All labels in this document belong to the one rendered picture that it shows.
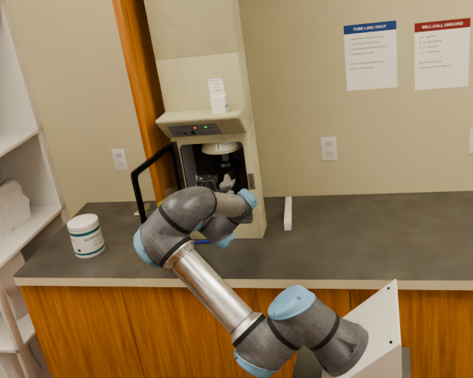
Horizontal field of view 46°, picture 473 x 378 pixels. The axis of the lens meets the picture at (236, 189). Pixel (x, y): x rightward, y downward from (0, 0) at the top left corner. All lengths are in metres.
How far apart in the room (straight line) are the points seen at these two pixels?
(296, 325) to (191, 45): 1.12
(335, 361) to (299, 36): 1.44
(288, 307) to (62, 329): 1.38
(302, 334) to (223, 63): 1.06
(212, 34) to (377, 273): 1.03
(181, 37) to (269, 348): 1.17
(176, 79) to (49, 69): 0.89
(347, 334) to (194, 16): 1.21
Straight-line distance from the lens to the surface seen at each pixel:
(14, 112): 3.03
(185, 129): 2.10
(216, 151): 2.20
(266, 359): 1.48
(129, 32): 2.09
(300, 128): 2.54
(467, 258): 2.14
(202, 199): 1.52
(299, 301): 1.42
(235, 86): 2.08
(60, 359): 2.70
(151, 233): 1.52
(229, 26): 2.04
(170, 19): 2.09
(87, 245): 2.41
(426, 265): 2.09
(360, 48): 2.43
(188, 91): 2.13
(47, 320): 2.58
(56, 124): 2.93
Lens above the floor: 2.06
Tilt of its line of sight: 24 degrees down
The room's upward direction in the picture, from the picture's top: 8 degrees counter-clockwise
